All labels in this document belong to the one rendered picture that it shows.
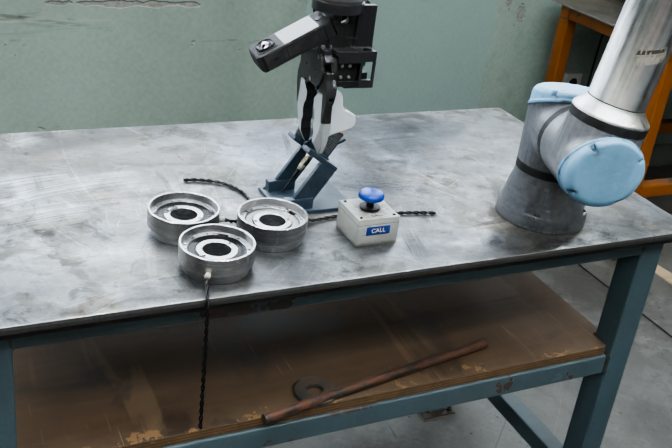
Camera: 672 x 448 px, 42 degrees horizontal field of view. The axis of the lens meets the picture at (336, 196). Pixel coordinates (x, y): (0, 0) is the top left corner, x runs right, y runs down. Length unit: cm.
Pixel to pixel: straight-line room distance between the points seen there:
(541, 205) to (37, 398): 84
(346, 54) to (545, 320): 76
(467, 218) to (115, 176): 58
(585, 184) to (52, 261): 75
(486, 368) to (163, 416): 55
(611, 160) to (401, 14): 197
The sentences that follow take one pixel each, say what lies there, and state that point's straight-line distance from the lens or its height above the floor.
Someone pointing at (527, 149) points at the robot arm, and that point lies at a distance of 147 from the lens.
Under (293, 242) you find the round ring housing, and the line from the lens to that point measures 128.
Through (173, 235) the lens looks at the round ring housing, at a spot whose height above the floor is 82.
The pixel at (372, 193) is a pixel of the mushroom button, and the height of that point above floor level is 87.
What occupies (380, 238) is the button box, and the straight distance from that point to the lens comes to 134.
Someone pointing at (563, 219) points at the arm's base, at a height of 83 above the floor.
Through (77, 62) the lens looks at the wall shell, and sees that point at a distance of 285.
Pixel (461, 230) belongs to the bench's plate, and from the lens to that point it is 143.
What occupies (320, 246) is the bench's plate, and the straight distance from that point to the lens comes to 131.
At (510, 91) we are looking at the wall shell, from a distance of 357.
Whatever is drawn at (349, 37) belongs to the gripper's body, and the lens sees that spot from 121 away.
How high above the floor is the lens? 143
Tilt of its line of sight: 25 degrees down
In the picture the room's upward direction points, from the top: 7 degrees clockwise
